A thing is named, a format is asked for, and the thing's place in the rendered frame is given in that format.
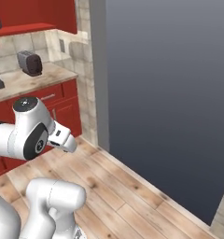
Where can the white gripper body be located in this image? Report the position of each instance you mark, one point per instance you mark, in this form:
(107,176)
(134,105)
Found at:
(71,145)

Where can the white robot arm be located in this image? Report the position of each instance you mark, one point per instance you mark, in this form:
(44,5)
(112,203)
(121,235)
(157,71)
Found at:
(26,133)

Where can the narrow red drawer front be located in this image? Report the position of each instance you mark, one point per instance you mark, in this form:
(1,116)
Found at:
(69,88)

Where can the wide red drawer front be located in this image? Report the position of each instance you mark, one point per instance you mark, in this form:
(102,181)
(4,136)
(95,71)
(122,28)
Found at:
(33,98)

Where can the grey and black toaster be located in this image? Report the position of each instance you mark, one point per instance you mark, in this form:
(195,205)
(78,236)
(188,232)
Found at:
(30,63)

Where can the large grey fridge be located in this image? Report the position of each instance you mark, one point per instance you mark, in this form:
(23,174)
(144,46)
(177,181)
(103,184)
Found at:
(166,102)

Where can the grey wall socket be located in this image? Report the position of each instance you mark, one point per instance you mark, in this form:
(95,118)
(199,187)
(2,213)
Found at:
(62,45)

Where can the red wall cabinet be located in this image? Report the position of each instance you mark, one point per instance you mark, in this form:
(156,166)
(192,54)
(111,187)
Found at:
(39,14)

